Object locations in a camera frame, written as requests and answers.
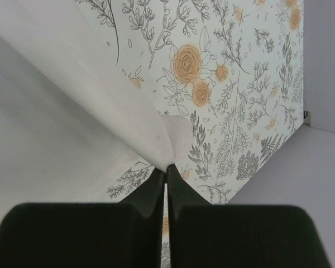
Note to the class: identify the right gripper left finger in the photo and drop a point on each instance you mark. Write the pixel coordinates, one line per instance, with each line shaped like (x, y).
(123, 234)

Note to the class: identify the white t shirt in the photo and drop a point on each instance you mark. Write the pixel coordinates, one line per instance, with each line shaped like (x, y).
(70, 122)

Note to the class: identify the floral table mat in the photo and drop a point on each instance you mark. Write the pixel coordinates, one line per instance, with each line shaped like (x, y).
(234, 69)

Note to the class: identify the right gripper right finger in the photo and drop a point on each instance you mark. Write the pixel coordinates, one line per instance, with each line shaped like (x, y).
(206, 235)

